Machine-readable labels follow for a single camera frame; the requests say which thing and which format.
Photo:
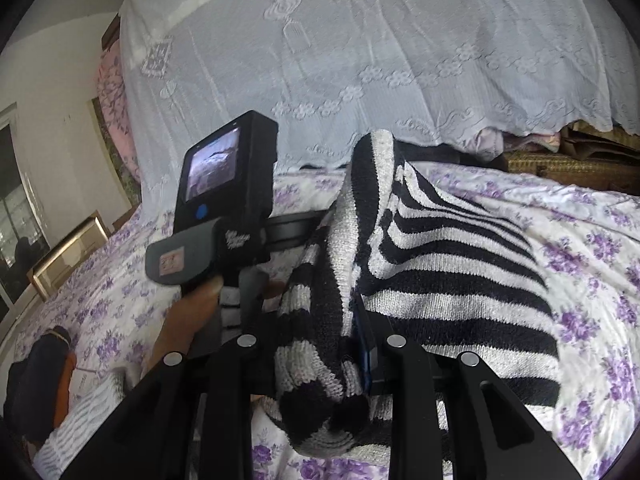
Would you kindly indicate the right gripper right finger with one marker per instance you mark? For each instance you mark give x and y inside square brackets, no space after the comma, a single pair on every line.
[459,402]

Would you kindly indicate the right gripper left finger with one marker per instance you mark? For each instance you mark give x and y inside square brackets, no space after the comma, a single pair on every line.
[188,418]

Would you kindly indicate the black white striped sweater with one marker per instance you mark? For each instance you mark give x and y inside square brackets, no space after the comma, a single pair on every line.
[448,274]

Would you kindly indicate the dark folded clothes stack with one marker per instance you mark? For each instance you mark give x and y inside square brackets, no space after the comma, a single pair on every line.
[38,388]

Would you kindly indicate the pink folded clothes pile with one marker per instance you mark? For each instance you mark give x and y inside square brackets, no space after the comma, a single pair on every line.
[520,142]

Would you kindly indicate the person's left hand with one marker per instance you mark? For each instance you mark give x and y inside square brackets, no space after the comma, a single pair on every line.
[191,314]

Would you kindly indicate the pink floral pillow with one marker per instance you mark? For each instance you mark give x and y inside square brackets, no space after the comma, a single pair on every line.
[111,91]

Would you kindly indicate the purple floral bed sheet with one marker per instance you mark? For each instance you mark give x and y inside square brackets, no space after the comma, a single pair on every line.
[587,243]

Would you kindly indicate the white lace cover cloth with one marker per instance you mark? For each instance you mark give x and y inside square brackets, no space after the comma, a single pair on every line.
[458,72]

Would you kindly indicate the woven rattan mat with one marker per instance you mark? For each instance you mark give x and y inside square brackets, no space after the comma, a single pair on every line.
[588,157]

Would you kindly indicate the black action camera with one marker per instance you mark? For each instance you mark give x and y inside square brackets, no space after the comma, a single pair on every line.
[229,173]

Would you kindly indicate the dark window with frame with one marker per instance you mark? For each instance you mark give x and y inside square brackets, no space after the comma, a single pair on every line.
[22,240]

